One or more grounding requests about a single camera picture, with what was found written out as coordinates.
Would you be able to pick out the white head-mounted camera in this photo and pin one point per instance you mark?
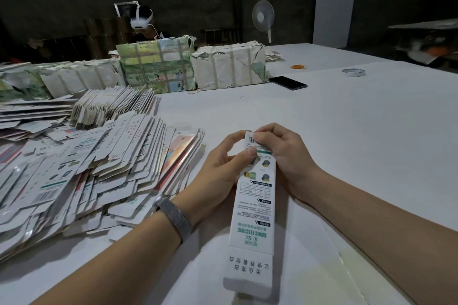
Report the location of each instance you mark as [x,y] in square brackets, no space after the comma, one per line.
[142,18]

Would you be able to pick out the small white paper stack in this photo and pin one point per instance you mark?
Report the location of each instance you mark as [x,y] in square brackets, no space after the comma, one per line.
[274,56]

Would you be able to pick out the fanned stack of white cartons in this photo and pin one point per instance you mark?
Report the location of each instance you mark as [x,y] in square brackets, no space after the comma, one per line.
[113,104]

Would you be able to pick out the black smartphone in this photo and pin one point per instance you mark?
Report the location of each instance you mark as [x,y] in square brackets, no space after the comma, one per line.
[288,83]

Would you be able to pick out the cluttered side table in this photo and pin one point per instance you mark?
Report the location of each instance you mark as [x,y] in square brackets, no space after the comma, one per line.
[426,44]

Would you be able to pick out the small orange tape roll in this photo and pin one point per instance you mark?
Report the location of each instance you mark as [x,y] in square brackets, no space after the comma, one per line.
[298,67]

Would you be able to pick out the toothbrush carton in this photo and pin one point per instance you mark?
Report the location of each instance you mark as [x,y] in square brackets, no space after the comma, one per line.
[250,244]

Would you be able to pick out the person's left forearm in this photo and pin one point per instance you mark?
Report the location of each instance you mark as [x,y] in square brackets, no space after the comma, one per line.
[107,265]

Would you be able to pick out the row of white wrapped bundles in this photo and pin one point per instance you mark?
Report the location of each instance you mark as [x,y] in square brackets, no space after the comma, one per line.
[61,78]

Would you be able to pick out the pile of cartons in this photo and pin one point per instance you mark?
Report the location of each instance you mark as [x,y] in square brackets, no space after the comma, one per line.
[71,172]

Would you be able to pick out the white tape roll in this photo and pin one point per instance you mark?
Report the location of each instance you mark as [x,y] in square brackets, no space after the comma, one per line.
[343,72]

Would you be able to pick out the white standing fan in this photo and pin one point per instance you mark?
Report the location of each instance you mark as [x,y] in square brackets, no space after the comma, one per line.
[263,14]

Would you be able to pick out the person's left hand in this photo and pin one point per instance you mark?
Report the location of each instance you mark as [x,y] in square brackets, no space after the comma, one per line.
[211,179]

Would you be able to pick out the person's right hand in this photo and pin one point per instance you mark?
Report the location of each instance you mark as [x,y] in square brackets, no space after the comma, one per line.
[293,162]

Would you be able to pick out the white board panel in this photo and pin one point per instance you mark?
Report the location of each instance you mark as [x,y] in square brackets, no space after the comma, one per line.
[336,2]

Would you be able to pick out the grey band wristwatch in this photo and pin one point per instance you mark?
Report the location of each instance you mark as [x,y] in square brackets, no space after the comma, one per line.
[174,217]

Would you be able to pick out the green printed wrapped bundle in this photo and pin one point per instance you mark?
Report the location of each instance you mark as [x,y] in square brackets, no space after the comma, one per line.
[156,64]

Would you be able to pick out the person's right forearm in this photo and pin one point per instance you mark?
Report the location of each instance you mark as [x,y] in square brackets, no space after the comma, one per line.
[390,240]

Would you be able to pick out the dark wooden chair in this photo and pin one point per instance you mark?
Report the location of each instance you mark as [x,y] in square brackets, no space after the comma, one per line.
[222,35]

